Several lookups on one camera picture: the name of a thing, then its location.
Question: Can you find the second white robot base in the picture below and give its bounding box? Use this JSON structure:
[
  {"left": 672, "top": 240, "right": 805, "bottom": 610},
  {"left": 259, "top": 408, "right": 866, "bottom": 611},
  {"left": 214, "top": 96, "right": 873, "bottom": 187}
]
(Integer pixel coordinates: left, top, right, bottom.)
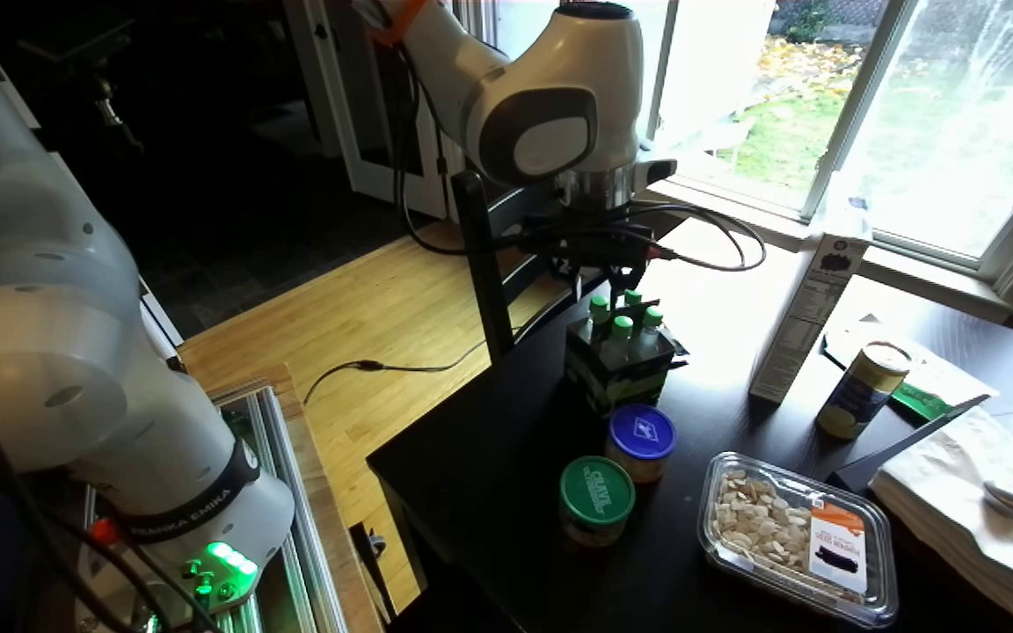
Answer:
[{"left": 0, "top": 79, "right": 291, "bottom": 616}]

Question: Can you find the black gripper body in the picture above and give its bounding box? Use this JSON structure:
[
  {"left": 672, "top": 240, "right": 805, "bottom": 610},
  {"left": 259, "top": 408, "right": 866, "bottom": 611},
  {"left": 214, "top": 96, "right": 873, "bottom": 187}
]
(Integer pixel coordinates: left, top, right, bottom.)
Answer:
[{"left": 522, "top": 204, "right": 674, "bottom": 292}]

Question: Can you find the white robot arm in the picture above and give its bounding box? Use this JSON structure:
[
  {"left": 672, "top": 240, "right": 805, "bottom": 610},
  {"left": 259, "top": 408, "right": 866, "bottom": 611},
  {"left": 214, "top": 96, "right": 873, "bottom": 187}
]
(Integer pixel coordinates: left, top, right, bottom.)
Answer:
[{"left": 361, "top": 0, "right": 672, "bottom": 286}]

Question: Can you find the green lid jar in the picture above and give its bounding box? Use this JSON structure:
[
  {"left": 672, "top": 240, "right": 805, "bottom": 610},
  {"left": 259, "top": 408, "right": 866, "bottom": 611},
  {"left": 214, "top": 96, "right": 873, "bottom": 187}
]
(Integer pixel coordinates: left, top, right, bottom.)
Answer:
[{"left": 560, "top": 455, "right": 638, "bottom": 548}]

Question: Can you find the black bottle carrier box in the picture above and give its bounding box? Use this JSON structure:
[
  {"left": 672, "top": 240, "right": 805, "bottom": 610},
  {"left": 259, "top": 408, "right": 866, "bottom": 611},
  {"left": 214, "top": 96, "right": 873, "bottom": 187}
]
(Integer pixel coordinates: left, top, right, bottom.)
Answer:
[{"left": 564, "top": 312, "right": 686, "bottom": 410}]

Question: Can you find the black wooden chair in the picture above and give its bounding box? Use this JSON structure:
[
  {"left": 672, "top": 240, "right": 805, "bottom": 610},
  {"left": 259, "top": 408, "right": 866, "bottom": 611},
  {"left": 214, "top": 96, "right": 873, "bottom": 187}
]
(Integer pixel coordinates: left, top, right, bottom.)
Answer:
[{"left": 449, "top": 170, "right": 608, "bottom": 364}]

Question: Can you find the green cap bottle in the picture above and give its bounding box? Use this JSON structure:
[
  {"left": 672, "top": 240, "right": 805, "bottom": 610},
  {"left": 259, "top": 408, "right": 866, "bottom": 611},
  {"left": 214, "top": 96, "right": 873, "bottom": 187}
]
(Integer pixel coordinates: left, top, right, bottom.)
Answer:
[{"left": 604, "top": 312, "right": 638, "bottom": 365}]

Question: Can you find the blue lid jar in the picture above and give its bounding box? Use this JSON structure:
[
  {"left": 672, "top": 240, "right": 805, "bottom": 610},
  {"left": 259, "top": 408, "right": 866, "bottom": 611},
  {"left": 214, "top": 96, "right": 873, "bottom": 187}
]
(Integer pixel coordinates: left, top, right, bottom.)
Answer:
[{"left": 604, "top": 405, "right": 674, "bottom": 484}]

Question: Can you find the yellow label spice can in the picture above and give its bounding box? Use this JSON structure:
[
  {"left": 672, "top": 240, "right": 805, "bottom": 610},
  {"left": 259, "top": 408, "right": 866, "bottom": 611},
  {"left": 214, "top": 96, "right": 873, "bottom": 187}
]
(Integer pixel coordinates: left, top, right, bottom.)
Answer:
[{"left": 816, "top": 340, "right": 911, "bottom": 443}]

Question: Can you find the tall white carton box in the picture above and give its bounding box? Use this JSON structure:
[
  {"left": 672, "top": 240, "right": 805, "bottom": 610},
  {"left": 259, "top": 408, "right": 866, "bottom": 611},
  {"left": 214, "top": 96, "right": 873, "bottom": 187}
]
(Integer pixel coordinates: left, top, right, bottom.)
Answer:
[{"left": 750, "top": 233, "right": 868, "bottom": 405}]

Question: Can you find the clear plastic food container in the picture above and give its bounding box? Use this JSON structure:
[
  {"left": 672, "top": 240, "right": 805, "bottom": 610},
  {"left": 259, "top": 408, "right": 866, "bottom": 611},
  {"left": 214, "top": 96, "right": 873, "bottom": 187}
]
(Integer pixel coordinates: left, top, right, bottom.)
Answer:
[{"left": 699, "top": 450, "right": 900, "bottom": 631}]

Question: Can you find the black floor cable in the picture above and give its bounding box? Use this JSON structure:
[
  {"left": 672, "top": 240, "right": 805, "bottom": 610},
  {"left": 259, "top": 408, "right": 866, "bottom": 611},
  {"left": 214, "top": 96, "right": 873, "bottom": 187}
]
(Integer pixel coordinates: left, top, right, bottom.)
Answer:
[{"left": 300, "top": 337, "right": 498, "bottom": 408}]

